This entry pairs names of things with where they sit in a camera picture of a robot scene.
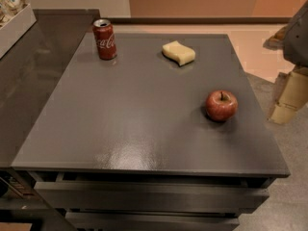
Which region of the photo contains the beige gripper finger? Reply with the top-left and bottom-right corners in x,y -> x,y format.
269,66 -> 308,124

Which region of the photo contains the red apple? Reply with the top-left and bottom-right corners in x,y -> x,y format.
205,90 -> 238,122

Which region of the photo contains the yellow sponge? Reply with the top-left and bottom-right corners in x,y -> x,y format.
162,40 -> 195,66

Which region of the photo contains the upper grey drawer front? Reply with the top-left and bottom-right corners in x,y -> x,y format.
35,182 -> 269,213

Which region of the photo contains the grey drawer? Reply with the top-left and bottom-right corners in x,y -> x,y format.
35,182 -> 269,213
65,213 -> 239,231

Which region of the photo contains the grey drawer cabinet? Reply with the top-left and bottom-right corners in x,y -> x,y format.
13,34 -> 289,220

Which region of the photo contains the red cola can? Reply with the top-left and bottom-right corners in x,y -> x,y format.
92,18 -> 116,60

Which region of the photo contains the lower grey drawer front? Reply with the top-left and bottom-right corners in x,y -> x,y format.
65,213 -> 239,231

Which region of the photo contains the snack bag in box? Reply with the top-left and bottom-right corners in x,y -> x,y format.
0,0 -> 26,27

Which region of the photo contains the white cardboard box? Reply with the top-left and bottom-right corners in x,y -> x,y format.
0,4 -> 37,59

